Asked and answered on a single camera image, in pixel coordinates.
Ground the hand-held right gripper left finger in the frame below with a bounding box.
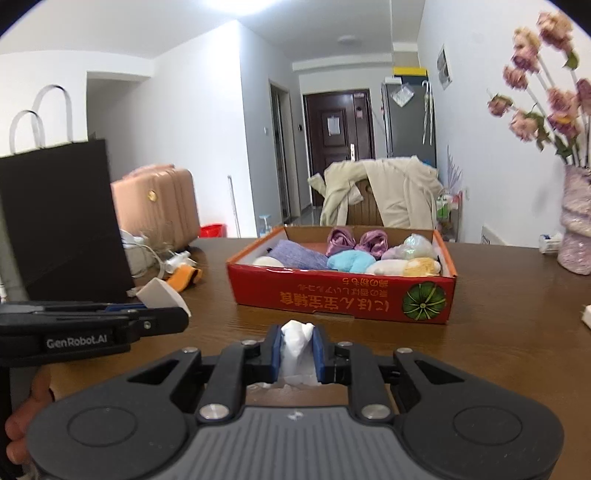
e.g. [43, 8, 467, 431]
[99, 324, 283, 423]

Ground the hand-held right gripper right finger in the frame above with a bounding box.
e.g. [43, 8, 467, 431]
[314, 324, 495, 423]

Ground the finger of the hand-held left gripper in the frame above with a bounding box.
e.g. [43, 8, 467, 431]
[0, 301, 148, 316]
[32, 306, 190, 344]

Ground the white tissue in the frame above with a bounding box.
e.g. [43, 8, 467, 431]
[249, 320, 345, 393]

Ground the white wedge sponge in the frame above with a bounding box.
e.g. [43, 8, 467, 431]
[127, 277, 192, 318]

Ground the red cardboard box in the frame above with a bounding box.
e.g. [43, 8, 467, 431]
[226, 224, 458, 326]

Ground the purple knit cloth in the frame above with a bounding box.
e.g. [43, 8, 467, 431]
[268, 239, 331, 271]

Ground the purple satin bow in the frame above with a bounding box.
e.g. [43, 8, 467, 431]
[325, 226, 389, 259]

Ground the yellow white plush toy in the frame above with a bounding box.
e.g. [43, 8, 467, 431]
[362, 257, 441, 278]

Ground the clear plastic item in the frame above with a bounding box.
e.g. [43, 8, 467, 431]
[401, 234, 437, 261]

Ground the person's left hand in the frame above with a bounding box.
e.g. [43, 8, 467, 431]
[4, 369, 54, 464]

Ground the white adapter block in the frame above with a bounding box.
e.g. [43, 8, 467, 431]
[121, 231, 155, 278]

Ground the pink suitcase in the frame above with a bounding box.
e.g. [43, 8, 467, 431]
[111, 164, 200, 247]

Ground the black paper bag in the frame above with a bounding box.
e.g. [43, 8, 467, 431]
[0, 84, 134, 303]

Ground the mop pole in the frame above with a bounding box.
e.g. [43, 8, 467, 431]
[227, 174, 242, 238]

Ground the wooden chair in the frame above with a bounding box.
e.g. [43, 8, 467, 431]
[346, 178, 384, 227]

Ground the beige jacket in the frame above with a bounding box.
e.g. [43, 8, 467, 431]
[308, 157, 444, 229]

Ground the colourful plastic bag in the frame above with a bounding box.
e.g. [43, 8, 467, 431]
[436, 191, 462, 232]

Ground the dark brown door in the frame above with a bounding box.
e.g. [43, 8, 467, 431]
[302, 89, 376, 176]

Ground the grey fridge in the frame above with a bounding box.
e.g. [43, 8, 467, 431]
[381, 78, 437, 167]

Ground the white umbrella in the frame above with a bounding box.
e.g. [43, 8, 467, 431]
[421, 80, 435, 146]

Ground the pink speckled vase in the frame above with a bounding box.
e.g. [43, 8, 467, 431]
[556, 165, 591, 275]

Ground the dried pink rose bouquet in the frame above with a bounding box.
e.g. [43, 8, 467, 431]
[487, 11, 591, 167]

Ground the white charger with cable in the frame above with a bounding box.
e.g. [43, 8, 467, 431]
[154, 249, 197, 274]

